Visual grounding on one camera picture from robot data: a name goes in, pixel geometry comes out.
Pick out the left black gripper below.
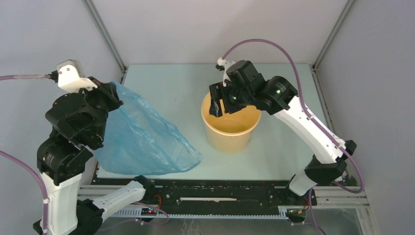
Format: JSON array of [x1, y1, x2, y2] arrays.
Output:
[[76, 74, 126, 142]]

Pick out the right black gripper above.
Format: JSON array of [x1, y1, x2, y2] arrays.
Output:
[[208, 81, 253, 118]]

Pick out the beige plastic trash bin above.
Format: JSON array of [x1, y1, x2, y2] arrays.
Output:
[[201, 93, 261, 153]]

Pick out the blue plastic trash bag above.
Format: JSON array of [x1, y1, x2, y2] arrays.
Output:
[[95, 83, 202, 175]]

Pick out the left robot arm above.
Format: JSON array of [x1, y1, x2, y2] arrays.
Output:
[[33, 77, 155, 235]]

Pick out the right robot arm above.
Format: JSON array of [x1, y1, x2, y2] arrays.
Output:
[[208, 58, 357, 205]]

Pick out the small electronics board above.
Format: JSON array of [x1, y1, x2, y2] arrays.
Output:
[[140, 208, 158, 216]]

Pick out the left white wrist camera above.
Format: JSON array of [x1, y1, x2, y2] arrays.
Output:
[[56, 59, 98, 93]]

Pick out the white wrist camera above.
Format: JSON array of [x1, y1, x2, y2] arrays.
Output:
[[56, 59, 98, 93], [217, 57, 235, 87]]

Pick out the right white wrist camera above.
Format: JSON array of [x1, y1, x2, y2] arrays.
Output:
[[217, 57, 235, 87]]

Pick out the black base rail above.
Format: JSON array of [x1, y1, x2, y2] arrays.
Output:
[[87, 177, 312, 219]]

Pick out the left corner frame post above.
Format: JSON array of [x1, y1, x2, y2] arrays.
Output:
[[82, 0, 127, 73]]

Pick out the corner frame post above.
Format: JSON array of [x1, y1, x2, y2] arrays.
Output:
[[312, 0, 356, 71], [82, 0, 127, 73]]

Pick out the right corner frame post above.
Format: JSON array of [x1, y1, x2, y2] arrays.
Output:
[[312, 0, 356, 71]]

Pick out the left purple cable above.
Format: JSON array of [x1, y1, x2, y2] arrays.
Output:
[[0, 73, 54, 234]]

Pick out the purple cable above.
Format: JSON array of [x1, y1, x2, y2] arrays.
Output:
[[221, 39, 366, 194], [0, 73, 54, 234]]

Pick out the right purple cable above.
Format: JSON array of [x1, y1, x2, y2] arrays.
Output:
[[221, 39, 366, 194]]

